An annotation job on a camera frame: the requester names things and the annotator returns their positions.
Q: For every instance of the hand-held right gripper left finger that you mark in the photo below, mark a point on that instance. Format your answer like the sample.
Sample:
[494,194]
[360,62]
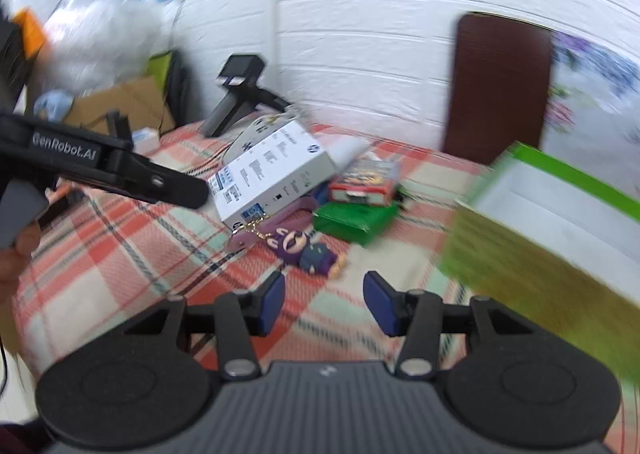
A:
[272,305]

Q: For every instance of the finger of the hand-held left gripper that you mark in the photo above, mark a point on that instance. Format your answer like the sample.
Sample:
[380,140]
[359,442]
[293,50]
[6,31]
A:
[170,184]

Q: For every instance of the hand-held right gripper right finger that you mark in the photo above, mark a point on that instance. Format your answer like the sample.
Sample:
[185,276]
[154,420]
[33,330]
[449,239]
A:
[378,305]

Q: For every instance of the red and blue card box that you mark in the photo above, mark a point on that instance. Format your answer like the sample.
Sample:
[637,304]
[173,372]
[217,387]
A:
[365,181]

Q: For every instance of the green storage box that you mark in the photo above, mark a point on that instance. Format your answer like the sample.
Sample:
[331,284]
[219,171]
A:
[540,254]

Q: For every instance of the person's left hand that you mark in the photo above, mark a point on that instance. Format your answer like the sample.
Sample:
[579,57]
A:
[22,246]

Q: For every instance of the small white box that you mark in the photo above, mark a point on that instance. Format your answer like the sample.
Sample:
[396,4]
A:
[145,139]

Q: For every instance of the plaid blanket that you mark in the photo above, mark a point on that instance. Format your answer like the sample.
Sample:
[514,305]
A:
[125,244]

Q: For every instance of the brown cardboard box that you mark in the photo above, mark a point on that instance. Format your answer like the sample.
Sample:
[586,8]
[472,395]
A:
[130,104]

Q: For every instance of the flat green box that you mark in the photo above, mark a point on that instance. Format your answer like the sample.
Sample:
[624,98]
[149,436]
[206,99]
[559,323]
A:
[355,224]

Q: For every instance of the black bag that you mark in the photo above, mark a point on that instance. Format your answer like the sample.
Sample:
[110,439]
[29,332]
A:
[179,92]

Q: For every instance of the white printed carton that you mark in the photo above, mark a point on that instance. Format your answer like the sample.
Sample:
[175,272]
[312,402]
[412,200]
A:
[275,174]

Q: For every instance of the white plastic bag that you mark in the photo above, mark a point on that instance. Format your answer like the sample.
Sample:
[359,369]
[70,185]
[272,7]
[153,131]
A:
[100,39]

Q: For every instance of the orange object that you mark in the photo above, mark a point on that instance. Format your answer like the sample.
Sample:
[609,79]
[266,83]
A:
[30,32]

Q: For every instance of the black device on stand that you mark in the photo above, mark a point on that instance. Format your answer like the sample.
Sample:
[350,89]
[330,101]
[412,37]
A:
[240,84]

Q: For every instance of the floral cloth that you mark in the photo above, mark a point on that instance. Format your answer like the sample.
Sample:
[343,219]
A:
[595,89]

